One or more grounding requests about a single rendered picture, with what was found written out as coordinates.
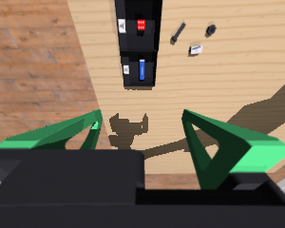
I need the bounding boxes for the dark grey bolt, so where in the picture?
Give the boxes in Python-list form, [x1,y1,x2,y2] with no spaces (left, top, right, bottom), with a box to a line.
[171,23,186,42]

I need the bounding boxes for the blue aa battery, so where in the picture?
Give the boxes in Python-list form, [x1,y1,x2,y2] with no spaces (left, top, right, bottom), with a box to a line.
[139,59,144,80]

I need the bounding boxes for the black rack of bins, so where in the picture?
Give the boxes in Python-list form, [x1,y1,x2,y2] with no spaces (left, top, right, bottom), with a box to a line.
[114,0,162,86]

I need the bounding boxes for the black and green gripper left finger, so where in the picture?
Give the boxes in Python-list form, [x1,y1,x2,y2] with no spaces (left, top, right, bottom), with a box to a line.
[0,109,103,149]

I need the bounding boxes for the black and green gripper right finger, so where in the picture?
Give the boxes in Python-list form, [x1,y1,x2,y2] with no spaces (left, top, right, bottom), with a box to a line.
[181,109,285,189]

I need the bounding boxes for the red die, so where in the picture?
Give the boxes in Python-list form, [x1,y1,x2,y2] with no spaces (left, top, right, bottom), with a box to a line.
[137,20,145,30]

